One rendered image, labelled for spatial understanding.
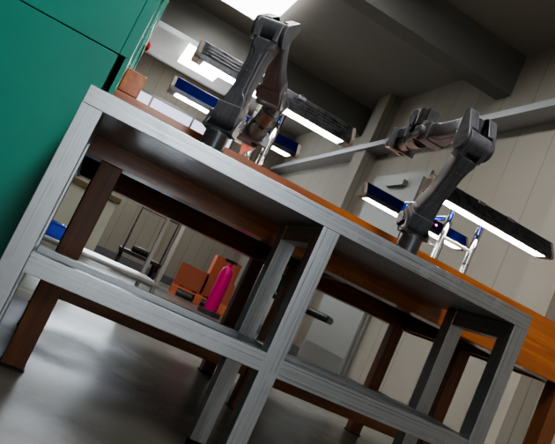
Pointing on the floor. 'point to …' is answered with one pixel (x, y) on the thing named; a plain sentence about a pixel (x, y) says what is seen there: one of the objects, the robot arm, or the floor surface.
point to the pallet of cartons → (204, 281)
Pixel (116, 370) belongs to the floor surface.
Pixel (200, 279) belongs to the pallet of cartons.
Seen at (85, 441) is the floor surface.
